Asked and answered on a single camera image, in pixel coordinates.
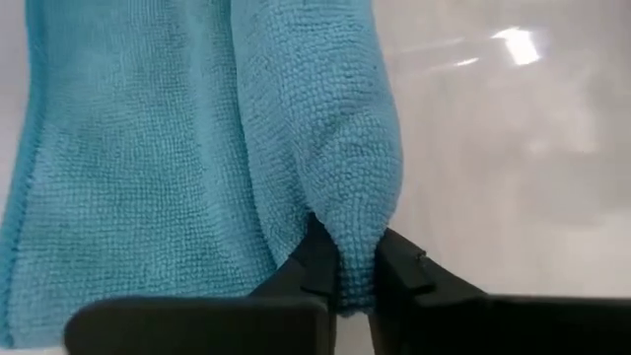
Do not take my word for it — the blue microfibre towel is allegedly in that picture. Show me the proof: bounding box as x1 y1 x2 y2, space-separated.
0 0 405 350

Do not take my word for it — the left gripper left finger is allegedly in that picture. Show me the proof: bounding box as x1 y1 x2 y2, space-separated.
62 212 341 355

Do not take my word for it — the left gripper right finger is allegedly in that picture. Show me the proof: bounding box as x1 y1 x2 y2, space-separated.
367 226 631 355

